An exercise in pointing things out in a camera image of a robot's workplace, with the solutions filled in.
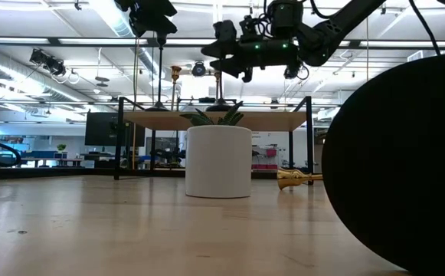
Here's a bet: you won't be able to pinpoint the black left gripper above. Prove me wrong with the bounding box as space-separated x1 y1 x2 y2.
113 0 178 38

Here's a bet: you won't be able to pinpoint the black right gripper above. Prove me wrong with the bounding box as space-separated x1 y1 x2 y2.
200 37 304 84

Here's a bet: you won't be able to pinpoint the gold brass candlestick holder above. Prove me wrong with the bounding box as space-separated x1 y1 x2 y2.
276 168 324 191
212 71 224 101
169 64 182 113

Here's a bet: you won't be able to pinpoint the black candlestick holder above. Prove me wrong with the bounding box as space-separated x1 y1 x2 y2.
205 19 236 113
320 52 445 276
144 32 172 113

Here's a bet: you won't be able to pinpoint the white pot with green plant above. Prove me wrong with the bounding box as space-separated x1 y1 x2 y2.
179 100 253 199

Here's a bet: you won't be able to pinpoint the red bins on white rack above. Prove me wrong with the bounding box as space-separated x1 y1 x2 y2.
251 147 279 170

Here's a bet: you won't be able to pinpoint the black ceiling spotlight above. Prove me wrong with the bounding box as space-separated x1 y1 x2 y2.
29 48 67 77

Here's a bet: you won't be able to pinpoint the black monitor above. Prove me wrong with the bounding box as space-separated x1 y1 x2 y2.
84 111 147 147

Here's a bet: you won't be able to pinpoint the black overhead camera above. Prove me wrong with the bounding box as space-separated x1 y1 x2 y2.
191 60 208 78

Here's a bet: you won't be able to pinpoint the silver ventilation duct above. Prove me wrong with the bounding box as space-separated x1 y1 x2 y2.
87 0 162 77

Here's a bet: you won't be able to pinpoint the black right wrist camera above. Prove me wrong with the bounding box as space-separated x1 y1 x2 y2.
282 63 309 81

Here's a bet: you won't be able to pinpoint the thin yellow hanging cord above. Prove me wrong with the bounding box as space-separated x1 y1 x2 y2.
132 36 141 170

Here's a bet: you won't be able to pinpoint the wooden shelf black metal frame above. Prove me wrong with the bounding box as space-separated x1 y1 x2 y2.
113 95 316 186

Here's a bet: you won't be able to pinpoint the black aluminium rig frame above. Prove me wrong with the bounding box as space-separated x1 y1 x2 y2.
0 36 445 182

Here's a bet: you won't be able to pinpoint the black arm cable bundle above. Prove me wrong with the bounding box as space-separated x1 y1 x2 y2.
0 136 23 169

